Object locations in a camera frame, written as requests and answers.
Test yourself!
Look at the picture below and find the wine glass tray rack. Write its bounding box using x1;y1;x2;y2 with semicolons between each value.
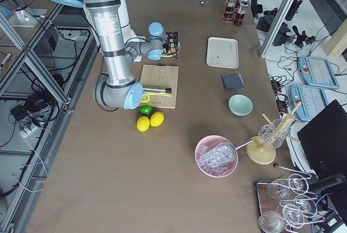
255;172;324;232

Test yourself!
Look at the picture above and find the yellow lemon lower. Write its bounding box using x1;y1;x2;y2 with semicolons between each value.
136;116;150;132

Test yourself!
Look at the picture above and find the white round plate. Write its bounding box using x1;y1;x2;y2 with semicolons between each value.
162;42;181;58

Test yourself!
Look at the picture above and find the yellow plastic knife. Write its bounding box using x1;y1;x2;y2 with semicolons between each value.
143;91;172;97

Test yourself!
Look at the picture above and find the blue teach pendant near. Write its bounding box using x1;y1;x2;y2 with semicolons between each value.
291;84;329;122

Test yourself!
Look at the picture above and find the half cut lemon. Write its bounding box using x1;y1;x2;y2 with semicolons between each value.
140;94;150;104

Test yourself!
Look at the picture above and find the yellow lemon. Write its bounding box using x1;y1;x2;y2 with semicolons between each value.
150;112;164;127
136;116;150;132

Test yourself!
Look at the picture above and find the copper wire bottle rack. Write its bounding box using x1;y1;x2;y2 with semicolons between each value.
221;0;250;26

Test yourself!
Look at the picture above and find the black laptop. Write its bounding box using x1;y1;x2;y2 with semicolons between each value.
298;100;346;177

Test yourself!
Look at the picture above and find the grey folded cloth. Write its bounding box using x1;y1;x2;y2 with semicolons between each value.
221;72;245;90

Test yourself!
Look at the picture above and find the pink bowl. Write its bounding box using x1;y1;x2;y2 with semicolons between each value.
195;135;238;178

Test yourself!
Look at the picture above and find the bamboo cutting board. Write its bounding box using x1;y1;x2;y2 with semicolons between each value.
140;64;179;109

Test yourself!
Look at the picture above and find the mint green bowl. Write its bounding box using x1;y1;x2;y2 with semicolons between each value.
228;94;253;117

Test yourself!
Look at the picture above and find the steel ice scoop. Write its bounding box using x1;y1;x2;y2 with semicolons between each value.
207;139;253;167

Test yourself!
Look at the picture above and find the blue teach pendant far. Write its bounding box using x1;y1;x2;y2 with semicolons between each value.
298;56;339;89

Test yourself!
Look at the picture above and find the wooden cup stand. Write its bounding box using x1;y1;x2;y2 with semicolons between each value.
246;100;301;165

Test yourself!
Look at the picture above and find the yellow lemon upper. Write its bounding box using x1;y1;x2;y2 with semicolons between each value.
150;112;164;127

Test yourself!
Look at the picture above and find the glass mug on stand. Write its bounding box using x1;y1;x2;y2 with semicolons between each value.
258;119;291;148

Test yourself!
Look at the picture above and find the pile of clear ice cubes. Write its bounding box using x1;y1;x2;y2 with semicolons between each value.
197;143;236;177

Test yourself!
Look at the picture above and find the green lime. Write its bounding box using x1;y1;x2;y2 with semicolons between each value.
139;105;153;115

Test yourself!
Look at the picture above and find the steel muddler black tip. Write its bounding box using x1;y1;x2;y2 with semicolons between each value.
143;87;172;94

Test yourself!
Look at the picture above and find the lower right tea bottle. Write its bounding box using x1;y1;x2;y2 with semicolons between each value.
237;0;249;15

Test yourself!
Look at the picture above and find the blue teach pendant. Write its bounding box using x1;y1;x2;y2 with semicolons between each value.
298;56;339;89
291;84;329;122

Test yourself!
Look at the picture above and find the cream rabbit tray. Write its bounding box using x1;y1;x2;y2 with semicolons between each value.
206;37;239;69

